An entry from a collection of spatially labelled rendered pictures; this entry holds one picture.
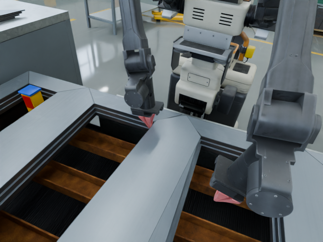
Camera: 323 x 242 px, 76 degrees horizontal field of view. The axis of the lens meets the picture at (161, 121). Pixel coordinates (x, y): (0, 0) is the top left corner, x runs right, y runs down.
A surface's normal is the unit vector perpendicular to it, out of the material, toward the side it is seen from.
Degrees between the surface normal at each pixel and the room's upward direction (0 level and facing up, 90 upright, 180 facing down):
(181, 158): 0
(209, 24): 98
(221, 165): 14
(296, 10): 41
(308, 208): 0
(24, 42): 90
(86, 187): 0
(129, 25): 73
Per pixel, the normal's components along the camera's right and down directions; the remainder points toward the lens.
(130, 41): -0.29, 0.36
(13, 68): 0.94, 0.28
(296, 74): -0.26, -0.22
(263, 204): -0.35, 0.58
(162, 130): 0.07, -0.75
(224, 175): 0.31, -0.67
